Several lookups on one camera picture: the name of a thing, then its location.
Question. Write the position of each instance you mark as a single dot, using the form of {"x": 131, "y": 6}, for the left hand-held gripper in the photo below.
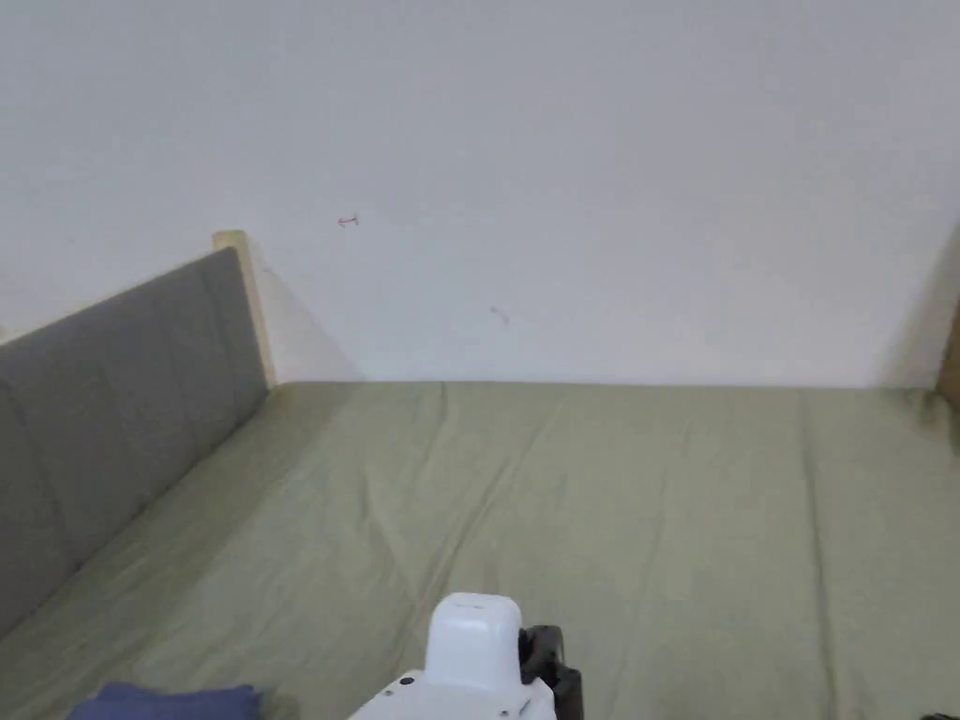
{"x": 472, "y": 645}

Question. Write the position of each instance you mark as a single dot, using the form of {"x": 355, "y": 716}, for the dark blue garment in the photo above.
{"x": 172, "y": 705}

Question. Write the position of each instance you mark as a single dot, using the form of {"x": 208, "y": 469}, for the bed with pale green sheet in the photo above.
{"x": 615, "y": 495}

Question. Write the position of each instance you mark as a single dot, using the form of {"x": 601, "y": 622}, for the grey padded headboard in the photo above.
{"x": 112, "y": 390}

